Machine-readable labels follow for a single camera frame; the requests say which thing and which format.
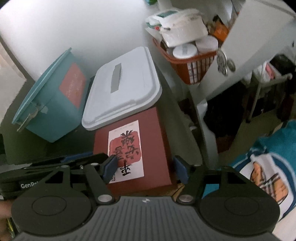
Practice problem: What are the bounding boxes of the white round container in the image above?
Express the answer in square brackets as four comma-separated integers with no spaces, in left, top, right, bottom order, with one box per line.
[172,44,198,59]
[196,36,219,53]

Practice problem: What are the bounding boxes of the orange plastic basket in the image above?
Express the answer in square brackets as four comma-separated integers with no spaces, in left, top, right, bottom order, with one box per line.
[153,38,219,85]

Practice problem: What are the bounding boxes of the printed cartoon blanket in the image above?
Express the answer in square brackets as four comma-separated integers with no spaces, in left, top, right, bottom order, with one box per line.
[228,120,296,223]

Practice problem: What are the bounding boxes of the wet wipes pack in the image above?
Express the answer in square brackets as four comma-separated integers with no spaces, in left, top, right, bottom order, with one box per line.
[145,9,201,29]

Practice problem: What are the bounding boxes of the white bin lid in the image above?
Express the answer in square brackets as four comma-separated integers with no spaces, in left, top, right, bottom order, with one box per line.
[82,46,162,131]

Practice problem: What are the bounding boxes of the white tissue pack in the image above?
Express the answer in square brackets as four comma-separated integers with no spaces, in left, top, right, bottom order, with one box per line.
[159,14,208,47]

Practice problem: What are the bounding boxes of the white side table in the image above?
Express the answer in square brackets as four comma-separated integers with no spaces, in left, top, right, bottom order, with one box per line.
[190,0,296,163]

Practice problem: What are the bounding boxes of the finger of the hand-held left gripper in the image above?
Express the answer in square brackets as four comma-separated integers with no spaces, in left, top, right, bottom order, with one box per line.
[30,152,110,171]

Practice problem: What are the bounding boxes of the teal plastic storage bin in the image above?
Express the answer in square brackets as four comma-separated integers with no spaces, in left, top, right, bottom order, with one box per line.
[12,47,92,143]

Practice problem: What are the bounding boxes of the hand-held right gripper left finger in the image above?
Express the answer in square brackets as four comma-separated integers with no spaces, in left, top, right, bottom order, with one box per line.
[17,154,119,205]

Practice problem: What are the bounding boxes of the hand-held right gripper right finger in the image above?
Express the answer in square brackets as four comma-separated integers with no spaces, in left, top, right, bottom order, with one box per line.
[173,155,269,205]

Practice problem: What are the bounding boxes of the dark red box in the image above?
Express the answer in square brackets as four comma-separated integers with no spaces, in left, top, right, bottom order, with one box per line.
[93,108,173,193]

